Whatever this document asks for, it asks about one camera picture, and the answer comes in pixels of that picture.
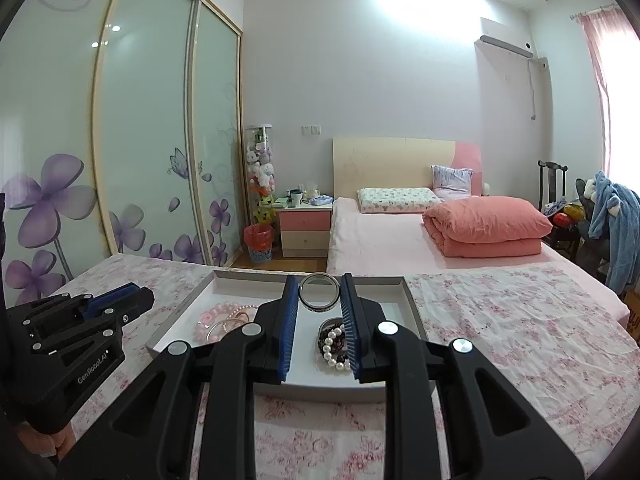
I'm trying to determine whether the pink large bead bracelet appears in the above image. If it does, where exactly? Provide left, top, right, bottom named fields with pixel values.
left=196, top=301, right=237, bottom=345

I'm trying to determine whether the grey shallow jewelry tray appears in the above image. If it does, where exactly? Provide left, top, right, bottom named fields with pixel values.
left=146, top=270, right=425, bottom=403

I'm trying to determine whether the white pearl bracelet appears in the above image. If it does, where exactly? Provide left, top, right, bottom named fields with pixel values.
left=319, top=323, right=354, bottom=373

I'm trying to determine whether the wide silver cuff bracelet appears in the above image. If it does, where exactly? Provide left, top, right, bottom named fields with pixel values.
left=298, top=273, right=343, bottom=316

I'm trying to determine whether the thin silver bangle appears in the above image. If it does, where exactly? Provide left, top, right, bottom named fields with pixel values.
left=205, top=316, right=250, bottom=344

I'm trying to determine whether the person's left hand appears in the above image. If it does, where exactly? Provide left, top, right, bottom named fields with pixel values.
left=14, top=422, right=76, bottom=460

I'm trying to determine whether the pink floral bed sheet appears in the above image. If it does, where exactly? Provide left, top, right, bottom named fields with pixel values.
left=64, top=255, right=639, bottom=479

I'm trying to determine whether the red bin with bag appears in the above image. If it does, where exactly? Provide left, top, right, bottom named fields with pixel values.
left=243, top=223, right=274, bottom=263

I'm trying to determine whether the tube of plush toys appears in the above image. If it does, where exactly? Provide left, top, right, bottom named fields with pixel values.
left=245, top=124, right=276, bottom=226

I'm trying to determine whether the pink and cream nightstand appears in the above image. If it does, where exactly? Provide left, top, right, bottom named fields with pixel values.
left=278, top=205, right=333, bottom=258

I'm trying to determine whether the white mug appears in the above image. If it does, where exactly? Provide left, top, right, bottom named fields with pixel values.
left=290, top=190, right=304, bottom=207

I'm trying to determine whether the folded salmon pink duvet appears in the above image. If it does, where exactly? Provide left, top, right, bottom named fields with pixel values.
left=422, top=196, right=552, bottom=259

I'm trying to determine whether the dark wooden chair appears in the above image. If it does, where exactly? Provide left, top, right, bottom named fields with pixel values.
left=537, top=160, right=580, bottom=261

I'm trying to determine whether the bed with cream headboard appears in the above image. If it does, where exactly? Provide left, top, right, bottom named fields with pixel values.
left=326, top=136, right=596, bottom=278

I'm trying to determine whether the sliding wardrobe with flower print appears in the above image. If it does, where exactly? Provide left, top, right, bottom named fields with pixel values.
left=1, top=0, right=244, bottom=306

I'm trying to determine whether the white floral pillow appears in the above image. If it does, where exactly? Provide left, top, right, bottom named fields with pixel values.
left=357, top=188, right=442, bottom=214

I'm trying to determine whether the blue bathrobe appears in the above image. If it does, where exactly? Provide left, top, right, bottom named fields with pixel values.
left=589, top=171, right=639, bottom=295

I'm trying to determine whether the lilac patterned pillow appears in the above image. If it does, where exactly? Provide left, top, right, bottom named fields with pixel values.
left=432, top=165, right=473, bottom=194

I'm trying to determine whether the pink curtain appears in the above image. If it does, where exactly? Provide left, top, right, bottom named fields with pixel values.
left=574, top=6, right=639, bottom=192

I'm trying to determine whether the wall power socket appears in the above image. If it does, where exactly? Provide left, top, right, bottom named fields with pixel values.
left=302, top=125, right=321, bottom=136

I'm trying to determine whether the white wall air conditioner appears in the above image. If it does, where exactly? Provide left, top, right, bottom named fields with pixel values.
left=476, top=18, right=535, bottom=58

